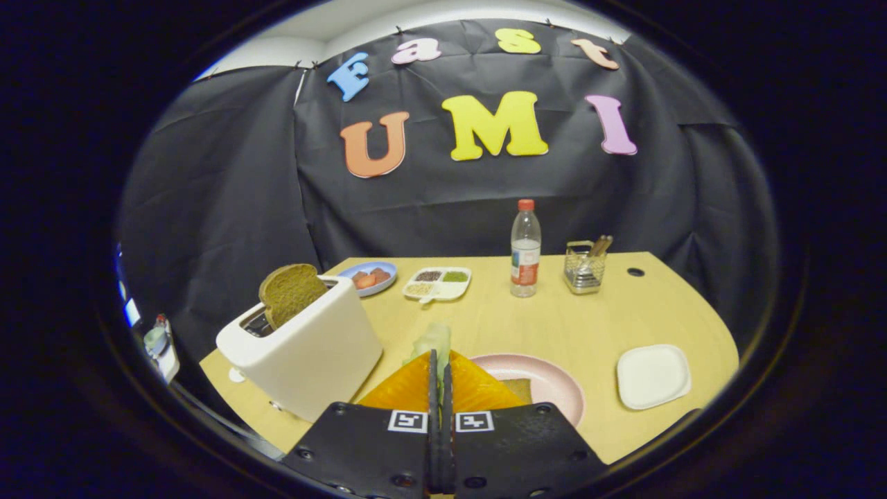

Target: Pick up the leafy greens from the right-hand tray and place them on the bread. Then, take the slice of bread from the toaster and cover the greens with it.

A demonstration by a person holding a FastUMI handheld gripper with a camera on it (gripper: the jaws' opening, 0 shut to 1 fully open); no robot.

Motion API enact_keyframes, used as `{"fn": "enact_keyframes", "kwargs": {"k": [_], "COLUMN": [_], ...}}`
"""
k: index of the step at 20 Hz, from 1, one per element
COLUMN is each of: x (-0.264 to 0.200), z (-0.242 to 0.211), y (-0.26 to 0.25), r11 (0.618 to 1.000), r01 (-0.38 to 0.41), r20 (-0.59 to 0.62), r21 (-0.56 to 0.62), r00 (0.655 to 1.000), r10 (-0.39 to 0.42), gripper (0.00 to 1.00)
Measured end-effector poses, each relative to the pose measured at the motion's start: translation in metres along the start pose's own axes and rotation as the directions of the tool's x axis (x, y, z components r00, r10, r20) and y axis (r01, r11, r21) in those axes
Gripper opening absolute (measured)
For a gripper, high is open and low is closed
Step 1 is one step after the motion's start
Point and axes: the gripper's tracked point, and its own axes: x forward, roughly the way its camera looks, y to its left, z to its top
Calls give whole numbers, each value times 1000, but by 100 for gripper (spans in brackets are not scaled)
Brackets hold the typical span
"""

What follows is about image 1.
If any metal wire utensil holder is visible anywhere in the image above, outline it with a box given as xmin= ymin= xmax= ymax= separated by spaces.
xmin=563 ymin=240 xmax=608 ymax=296

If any blue plate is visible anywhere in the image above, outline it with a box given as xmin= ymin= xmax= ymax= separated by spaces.
xmin=337 ymin=261 xmax=398 ymax=298

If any green lettuce leaf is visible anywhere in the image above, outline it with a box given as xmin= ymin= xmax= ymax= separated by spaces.
xmin=403 ymin=322 xmax=453 ymax=378

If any brown bread slice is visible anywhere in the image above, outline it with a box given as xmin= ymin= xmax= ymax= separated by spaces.
xmin=499 ymin=378 xmax=534 ymax=405
xmin=258 ymin=263 xmax=329 ymax=331

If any white toaster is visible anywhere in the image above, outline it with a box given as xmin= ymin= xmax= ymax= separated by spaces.
xmin=216 ymin=275 xmax=384 ymax=423

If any black backdrop cloth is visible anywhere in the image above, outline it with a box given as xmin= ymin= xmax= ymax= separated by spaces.
xmin=116 ymin=17 xmax=782 ymax=417

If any white divided dish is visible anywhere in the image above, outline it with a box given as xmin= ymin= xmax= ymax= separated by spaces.
xmin=403 ymin=267 xmax=473 ymax=306

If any pink plate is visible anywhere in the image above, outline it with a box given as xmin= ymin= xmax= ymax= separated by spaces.
xmin=470 ymin=353 xmax=586 ymax=428

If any clear water bottle red cap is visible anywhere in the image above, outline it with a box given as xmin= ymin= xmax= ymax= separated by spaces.
xmin=510 ymin=199 xmax=543 ymax=299

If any white square plate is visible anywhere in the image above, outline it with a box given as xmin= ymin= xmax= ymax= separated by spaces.
xmin=616 ymin=344 xmax=692 ymax=411

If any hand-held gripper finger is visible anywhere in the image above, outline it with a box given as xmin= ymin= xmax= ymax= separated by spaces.
xmin=279 ymin=349 xmax=443 ymax=499
xmin=441 ymin=350 xmax=609 ymax=499

